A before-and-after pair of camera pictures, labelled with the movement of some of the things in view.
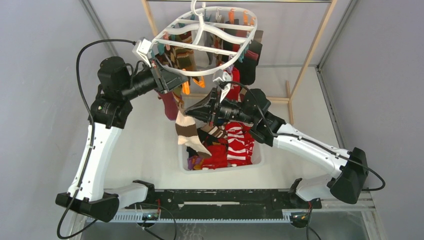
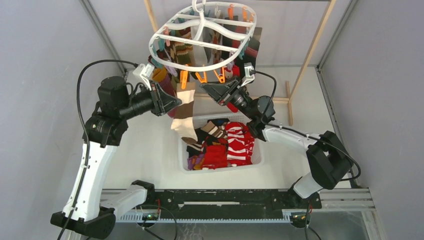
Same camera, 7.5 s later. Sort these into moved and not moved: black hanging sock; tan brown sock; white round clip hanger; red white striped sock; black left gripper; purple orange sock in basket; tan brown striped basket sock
Moved: tan brown sock; black left gripper; white round clip hanger
Not moved: tan brown striped basket sock; purple orange sock in basket; black hanging sock; red white striped sock
